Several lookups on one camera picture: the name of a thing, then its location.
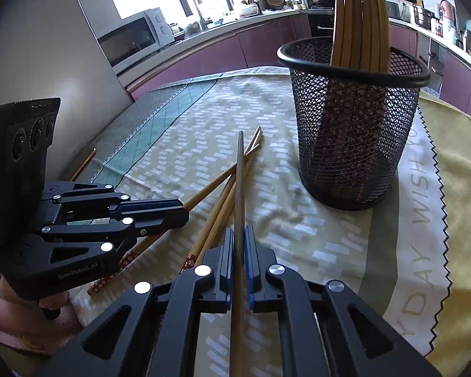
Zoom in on person's left forearm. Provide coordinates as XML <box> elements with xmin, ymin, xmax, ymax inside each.
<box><xmin>0</xmin><ymin>277</ymin><xmax>83</xmax><ymax>356</ymax></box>

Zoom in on kitchen faucet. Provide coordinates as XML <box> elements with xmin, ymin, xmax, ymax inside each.
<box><xmin>192</xmin><ymin>0</ymin><xmax>208</xmax><ymax>32</ymax></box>

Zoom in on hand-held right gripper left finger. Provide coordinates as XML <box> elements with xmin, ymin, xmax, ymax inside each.
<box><xmin>35</xmin><ymin>227</ymin><xmax>236</xmax><ymax>377</ymax></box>

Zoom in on patchwork patterned tablecloth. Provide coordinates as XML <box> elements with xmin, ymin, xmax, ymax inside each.
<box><xmin>0</xmin><ymin>65</ymin><xmax>471</xmax><ymax>377</ymax></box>

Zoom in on bundle of bamboo chopsticks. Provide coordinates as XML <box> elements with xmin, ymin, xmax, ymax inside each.
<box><xmin>324</xmin><ymin>0</ymin><xmax>393</xmax><ymax>205</ymax></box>

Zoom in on pile of bamboo chopsticks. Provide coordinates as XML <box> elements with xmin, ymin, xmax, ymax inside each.
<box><xmin>179</xmin><ymin>126</ymin><xmax>263</xmax><ymax>276</ymax></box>

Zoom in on black mesh utensil holder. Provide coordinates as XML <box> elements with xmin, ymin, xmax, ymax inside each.
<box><xmin>277</xmin><ymin>37</ymin><xmax>432</xmax><ymax>210</ymax></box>

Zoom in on purple kitchen base cabinets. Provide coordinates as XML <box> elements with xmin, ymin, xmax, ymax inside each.
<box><xmin>126</xmin><ymin>12</ymin><xmax>311</xmax><ymax>103</ymax></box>
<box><xmin>388</xmin><ymin>21</ymin><xmax>471</xmax><ymax>116</ymax></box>

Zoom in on white microwave oven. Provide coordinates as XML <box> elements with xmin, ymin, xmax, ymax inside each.
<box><xmin>97</xmin><ymin>8</ymin><xmax>174</xmax><ymax>67</ymax></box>

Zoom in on pink kettle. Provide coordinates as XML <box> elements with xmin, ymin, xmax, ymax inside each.
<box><xmin>440</xmin><ymin>0</ymin><xmax>458</xmax><ymax>22</ymax></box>

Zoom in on floral-end bamboo chopstick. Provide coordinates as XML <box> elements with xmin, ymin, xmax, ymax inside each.
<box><xmin>87</xmin><ymin>145</ymin><xmax>262</xmax><ymax>297</ymax></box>
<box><xmin>230</xmin><ymin>130</ymin><xmax>246</xmax><ymax>377</ymax></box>

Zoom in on steel stockpot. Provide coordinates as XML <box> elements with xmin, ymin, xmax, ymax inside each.
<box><xmin>413</xmin><ymin>5</ymin><xmax>434</xmax><ymax>28</ymax></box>

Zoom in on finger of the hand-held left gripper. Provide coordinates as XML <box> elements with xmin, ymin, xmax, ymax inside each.
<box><xmin>18</xmin><ymin>204</ymin><xmax>190</xmax><ymax>268</ymax></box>
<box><xmin>42</xmin><ymin>181</ymin><xmax>185</xmax><ymax>216</ymax></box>

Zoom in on grey refrigerator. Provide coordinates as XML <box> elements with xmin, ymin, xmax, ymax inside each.
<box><xmin>0</xmin><ymin>0</ymin><xmax>136</xmax><ymax>173</ymax></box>

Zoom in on black built-in oven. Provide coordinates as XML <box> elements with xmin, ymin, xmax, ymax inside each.
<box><xmin>308</xmin><ymin>10</ymin><xmax>336</xmax><ymax>40</ymax></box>

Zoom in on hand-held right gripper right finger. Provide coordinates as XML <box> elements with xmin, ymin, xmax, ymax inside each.
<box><xmin>243</xmin><ymin>225</ymin><xmax>442</xmax><ymax>377</ymax></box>

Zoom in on person's left hand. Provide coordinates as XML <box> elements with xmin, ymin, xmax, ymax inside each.
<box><xmin>38</xmin><ymin>293</ymin><xmax>71</xmax><ymax>311</ymax></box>

